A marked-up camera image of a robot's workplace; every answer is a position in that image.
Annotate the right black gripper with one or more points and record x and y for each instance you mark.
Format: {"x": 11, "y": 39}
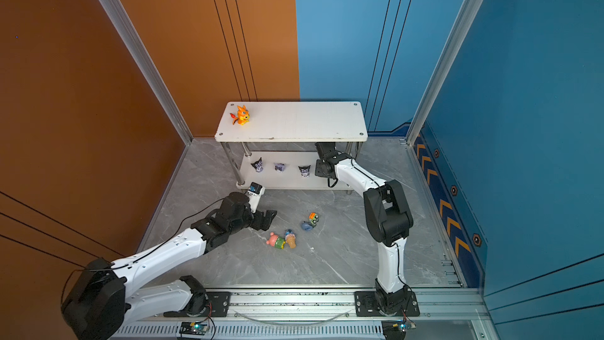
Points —
{"x": 318, "y": 168}

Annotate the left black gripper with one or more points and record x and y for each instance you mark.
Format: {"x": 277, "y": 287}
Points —
{"x": 259, "y": 223}

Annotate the grey purple kuromi toy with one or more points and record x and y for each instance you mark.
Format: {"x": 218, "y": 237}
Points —
{"x": 305, "y": 170}

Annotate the purple bat toy figure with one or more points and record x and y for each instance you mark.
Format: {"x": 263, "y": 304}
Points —
{"x": 280, "y": 167}

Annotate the black white kuromi toy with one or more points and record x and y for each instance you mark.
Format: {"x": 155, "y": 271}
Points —
{"x": 258, "y": 165}

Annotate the green orange toy car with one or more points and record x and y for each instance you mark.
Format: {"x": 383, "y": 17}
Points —
{"x": 313, "y": 219}

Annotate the orange fox toy figure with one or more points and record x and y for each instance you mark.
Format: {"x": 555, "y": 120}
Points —
{"x": 242, "y": 115}

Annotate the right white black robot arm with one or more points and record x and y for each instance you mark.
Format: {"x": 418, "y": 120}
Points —
{"x": 388, "y": 219}

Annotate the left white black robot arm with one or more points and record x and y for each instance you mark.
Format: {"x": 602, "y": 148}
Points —
{"x": 111, "y": 294}

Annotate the white two-tier metal shelf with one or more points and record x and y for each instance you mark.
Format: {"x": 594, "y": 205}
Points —
{"x": 287, "y": 122}

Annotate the pink pig green toy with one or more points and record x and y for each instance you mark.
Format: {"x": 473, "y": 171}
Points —
{"x": 276, "y": 241}

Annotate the ice cream cone toy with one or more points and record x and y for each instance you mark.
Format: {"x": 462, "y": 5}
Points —
{"x": 290, "y": 238}

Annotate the blue grey eeyore toy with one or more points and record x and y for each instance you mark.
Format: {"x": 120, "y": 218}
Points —
{"x": 306, "y": 226}

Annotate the left green circuit board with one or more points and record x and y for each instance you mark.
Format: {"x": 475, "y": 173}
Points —
{"x": 194, "y": 329}

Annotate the right circuit board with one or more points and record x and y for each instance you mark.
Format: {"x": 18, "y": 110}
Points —
{"x": 397, "y": 329}

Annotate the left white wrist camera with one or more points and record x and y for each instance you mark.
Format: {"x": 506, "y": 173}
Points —
{"x": 254, "y": 194}

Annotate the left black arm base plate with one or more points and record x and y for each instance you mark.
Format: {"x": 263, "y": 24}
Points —
{"x": 209, "y": 304}

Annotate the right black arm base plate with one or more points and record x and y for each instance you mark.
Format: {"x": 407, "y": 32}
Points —
{"x": 365, "y": 303}

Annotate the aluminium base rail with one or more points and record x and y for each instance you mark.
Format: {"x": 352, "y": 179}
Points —
{"x": 325, "y": 313}

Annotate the right aluminium corner post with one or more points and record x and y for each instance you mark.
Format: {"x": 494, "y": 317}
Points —
{"x": 456, "y": 38}

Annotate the aluminium corner post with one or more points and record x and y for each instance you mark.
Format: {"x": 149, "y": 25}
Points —
{"x": 456, "y": 38}
{"x": 135, "y": 46}

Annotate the left aluminium corner post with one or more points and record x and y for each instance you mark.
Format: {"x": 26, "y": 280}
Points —
{"x": 135, "y": 46}

